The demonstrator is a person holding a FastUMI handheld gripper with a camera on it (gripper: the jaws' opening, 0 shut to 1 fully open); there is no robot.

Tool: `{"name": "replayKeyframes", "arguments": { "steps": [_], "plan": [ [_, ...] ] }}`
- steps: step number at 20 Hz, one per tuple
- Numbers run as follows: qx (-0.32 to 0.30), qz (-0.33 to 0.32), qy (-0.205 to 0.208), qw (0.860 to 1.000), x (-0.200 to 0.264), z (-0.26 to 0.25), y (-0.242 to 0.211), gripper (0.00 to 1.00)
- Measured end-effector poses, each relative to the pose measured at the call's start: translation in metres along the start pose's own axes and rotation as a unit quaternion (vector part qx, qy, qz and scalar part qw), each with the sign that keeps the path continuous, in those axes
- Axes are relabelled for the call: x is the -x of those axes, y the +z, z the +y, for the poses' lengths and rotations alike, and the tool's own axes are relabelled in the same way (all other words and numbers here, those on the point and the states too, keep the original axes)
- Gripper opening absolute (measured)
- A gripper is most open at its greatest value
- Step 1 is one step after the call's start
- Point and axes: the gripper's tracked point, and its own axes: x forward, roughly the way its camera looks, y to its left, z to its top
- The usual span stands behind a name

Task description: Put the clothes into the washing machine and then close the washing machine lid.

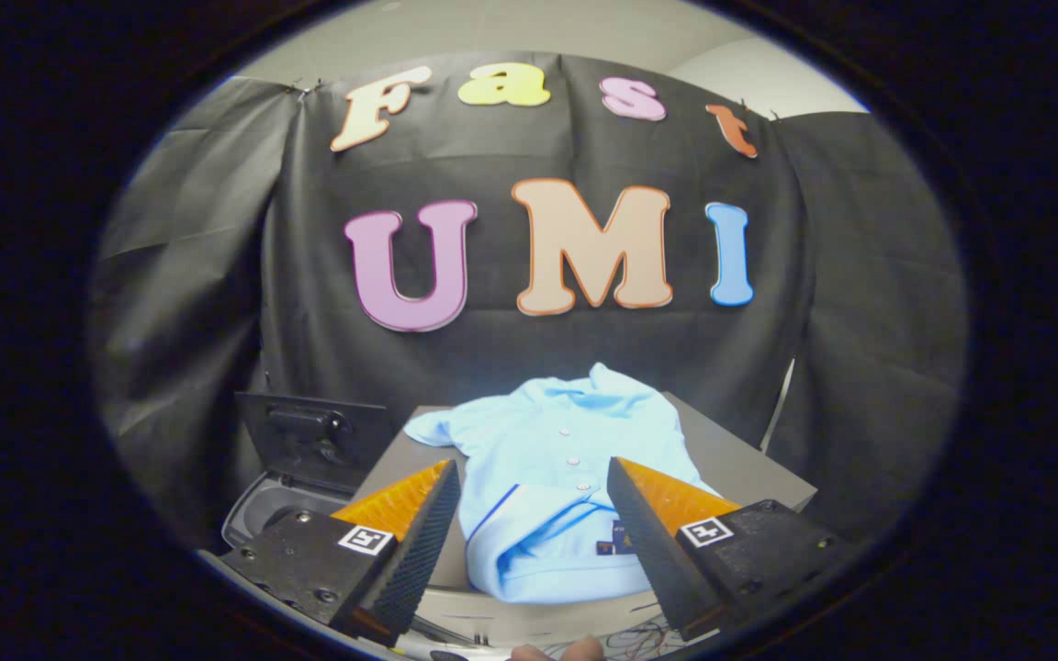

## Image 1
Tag black backdrop cloth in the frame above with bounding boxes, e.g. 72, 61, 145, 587
88, 50, 969, 552

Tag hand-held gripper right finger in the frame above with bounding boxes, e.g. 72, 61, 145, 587
605, 456, 858, 642

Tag light blue polo shirt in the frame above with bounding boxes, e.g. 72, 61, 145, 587
403, 362, 725, 606

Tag black floor cables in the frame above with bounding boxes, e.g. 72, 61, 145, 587
538, 620, 688, 660

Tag beige cabinet with dark frame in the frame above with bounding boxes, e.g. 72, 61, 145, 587
350, 392, 819, 646

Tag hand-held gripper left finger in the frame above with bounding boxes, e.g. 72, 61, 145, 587
221, 459, 463, 648

